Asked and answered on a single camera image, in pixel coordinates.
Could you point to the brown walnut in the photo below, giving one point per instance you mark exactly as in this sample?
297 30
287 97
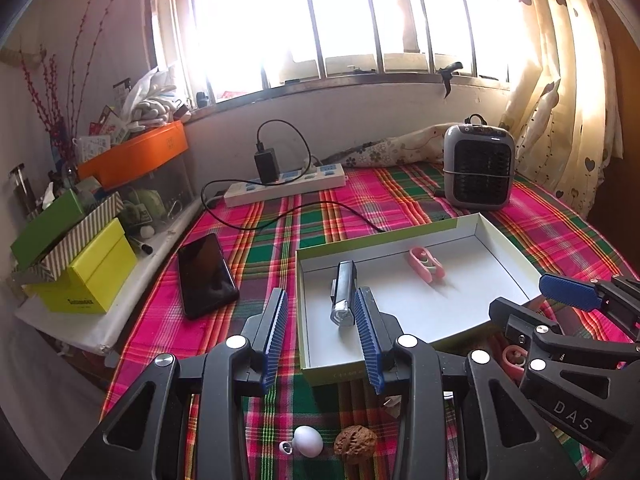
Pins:
351 441

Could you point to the black marker pen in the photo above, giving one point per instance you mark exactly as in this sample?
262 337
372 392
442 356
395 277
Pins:
141 247

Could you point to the black charger adapter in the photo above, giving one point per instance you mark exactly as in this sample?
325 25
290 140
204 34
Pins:
265 165

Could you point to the cream heart-print curtain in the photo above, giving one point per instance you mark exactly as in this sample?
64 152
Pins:
565 85

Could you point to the clear plastic bin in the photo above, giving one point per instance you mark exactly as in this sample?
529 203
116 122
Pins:
165 185

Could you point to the white mushroom-shaped light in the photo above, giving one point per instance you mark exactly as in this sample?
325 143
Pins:
307 441

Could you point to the black bike light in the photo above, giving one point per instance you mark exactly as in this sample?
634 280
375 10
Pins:
342 285

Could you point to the white shelf board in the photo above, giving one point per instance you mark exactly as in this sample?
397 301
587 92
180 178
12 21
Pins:
75 330

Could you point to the grey portable heater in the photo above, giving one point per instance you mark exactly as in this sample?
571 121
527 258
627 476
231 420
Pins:
480 170

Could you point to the pink clip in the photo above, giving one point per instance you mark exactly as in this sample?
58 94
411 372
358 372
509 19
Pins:
417 260
512 360

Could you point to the white work gloves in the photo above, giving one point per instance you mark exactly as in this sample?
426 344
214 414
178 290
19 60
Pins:
147 102

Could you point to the plaid blanket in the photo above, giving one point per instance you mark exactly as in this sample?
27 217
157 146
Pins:
310 230

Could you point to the orange storage box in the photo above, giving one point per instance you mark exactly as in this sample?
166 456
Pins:
140 152

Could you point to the white power strip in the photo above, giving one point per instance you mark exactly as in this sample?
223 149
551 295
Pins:
300 180

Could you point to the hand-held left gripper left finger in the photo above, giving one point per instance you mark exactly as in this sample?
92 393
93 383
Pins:
272 340

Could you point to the yellow cardboard box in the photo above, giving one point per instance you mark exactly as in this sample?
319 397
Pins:
95 270

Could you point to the green-sided cardboard box tray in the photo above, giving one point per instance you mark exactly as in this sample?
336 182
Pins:
425 305

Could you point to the black smartphone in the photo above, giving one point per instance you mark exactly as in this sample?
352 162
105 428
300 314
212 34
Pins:
205 275

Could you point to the floral pillow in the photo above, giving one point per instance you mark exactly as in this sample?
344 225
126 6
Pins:
400 147

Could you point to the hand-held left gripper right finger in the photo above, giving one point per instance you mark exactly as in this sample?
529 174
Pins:
367 340

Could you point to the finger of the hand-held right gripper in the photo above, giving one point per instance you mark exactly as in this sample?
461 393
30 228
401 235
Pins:
520 327
570 291

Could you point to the red flower branches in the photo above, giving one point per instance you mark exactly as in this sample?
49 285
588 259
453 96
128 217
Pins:
52 110

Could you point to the wooden cabinet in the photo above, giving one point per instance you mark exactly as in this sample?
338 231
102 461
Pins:
625 85

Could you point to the striped cardboard box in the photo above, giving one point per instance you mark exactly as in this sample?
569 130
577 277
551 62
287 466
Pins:
85 232

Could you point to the green cardboard box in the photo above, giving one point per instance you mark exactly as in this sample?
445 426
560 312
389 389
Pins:
45 230

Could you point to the window with metal bars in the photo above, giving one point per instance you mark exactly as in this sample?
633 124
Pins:
250 10

